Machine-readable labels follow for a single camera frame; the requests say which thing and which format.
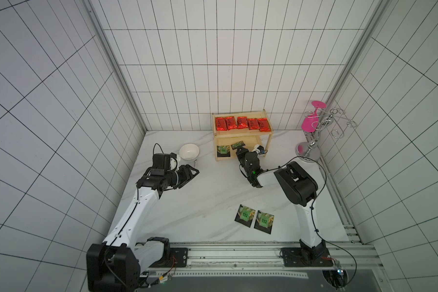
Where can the green tea bag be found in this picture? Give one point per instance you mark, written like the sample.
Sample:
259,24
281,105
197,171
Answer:
245,215
223,151
237,145
264,222

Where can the pink spatula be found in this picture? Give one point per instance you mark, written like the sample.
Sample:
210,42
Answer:
311,120

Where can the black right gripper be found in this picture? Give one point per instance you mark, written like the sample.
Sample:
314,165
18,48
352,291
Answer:
246,156

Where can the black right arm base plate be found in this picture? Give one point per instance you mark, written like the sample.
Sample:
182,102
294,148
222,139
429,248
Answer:
302,258

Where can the red tea bag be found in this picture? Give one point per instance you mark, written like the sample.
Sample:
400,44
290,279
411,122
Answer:
253,124
231,123
242,122
220,124
264,125

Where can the wooden two-tier shelf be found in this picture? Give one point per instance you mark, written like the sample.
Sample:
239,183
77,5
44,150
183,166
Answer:
249,137

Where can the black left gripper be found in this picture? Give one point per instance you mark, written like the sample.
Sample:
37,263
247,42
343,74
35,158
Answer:
187,174

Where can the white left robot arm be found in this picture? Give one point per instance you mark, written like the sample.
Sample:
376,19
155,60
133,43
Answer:
117,264

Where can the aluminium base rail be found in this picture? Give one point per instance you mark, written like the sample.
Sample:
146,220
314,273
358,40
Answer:
262,259

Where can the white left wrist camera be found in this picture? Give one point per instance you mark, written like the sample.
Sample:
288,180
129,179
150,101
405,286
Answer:
173,161

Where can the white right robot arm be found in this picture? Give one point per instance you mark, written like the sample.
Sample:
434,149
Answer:
297,185

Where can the white ceramic bowl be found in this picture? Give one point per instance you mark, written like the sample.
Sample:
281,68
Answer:
189,152

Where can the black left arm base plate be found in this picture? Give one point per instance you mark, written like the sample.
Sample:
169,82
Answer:
177,258

